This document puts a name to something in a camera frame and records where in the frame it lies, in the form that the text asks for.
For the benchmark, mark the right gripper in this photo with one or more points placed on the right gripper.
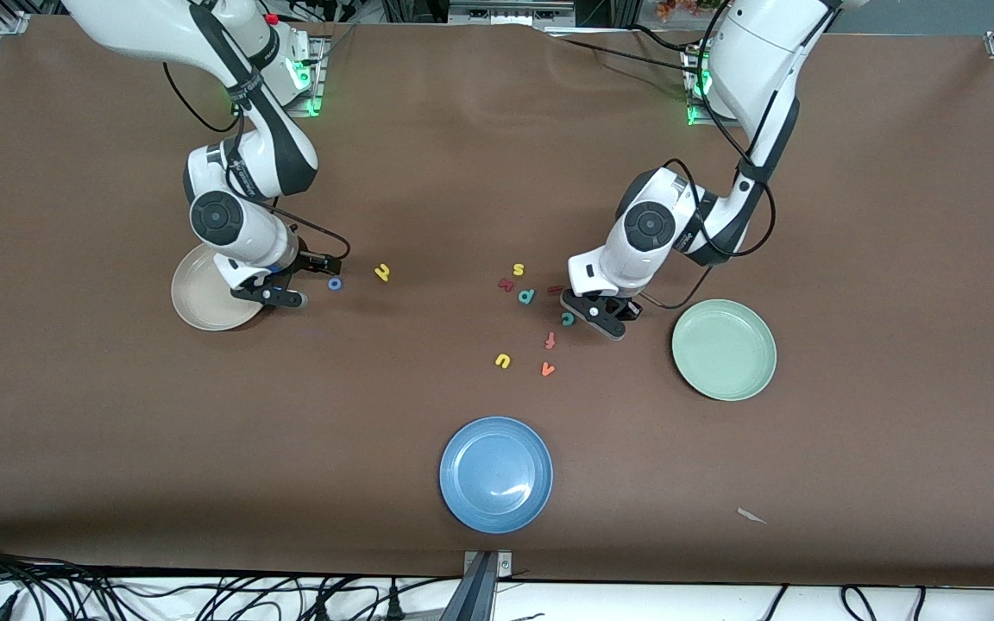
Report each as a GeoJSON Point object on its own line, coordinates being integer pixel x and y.
{"type": "Point", "coordinates": [305, 261]}

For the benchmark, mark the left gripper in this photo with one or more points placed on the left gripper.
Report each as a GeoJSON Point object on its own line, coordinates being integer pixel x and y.
{"type": "Point", "coordinates": [625, 308]}

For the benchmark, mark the yellow foam letter z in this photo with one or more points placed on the yellow foam letter z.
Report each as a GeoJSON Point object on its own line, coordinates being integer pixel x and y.
{"type": "Point", "coordinates": [382, 272]}

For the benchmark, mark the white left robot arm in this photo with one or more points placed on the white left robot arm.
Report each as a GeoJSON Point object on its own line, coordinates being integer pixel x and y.
{"type": "Point", "coordinates": [756, 60]}

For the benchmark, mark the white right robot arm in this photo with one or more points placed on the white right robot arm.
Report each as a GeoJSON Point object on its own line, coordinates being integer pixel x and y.
{"type": "Point", "coordinates": [143, 26]}

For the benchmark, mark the teal foam letter p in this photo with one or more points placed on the teal foam letter p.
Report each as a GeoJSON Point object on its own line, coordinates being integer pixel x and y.
{"type": "Point", "coordinates": [526, 296]}

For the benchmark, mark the beige brown plate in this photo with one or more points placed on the beige brown plate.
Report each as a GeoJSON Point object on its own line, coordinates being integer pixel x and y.
{"type": "Point", "coordinates": [199, 302]}

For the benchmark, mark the green plate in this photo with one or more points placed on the green plate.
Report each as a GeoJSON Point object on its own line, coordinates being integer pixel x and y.
{"type": "Point", "coordinates": [724, 349]}

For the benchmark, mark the blue plate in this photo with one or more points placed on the blue plate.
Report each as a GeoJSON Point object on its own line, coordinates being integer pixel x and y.
{"type": "Point", "coordinates": [495, 474]}

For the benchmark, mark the white paper scrap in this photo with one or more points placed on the white paper scrap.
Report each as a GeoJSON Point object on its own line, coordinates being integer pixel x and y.
{"type": "Point", "coordinates": [751, 516]}

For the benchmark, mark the orange dried flowers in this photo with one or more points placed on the orange dried flowers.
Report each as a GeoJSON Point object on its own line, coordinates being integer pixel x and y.
{"type": "Point", "coordinates": [678, 9]}

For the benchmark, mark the aluminium profile beam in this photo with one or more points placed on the aluminium profile beam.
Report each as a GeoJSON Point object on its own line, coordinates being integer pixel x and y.
{"type": "Point", "coordinates": [473, 595]}

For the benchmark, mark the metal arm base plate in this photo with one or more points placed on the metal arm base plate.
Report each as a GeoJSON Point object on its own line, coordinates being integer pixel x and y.
{"type": "Point", "coordinates": [316, 86]}
{"type": "Point", "coordinates": [700, 121]}

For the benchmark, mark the metal bracket with bolt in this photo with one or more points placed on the metal bracket with bolt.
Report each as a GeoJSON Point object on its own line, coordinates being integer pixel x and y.
{"type": "Point", "coordinates": [506, 565]}

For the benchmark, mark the metal frame bar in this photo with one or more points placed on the metal frame bar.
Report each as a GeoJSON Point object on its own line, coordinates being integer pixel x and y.
{"type": "Point", "coordinates": [506, 13]}

